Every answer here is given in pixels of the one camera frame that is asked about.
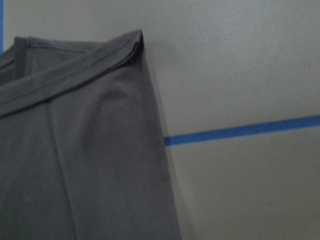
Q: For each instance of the brown t-shirt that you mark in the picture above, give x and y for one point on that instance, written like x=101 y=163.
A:
x=82 y=153

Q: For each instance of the blue tape line lengthwise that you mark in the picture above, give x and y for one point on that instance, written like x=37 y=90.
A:
x=2 y=26

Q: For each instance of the blue tape line crosswise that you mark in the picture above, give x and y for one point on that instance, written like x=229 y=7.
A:
x=245 y=130

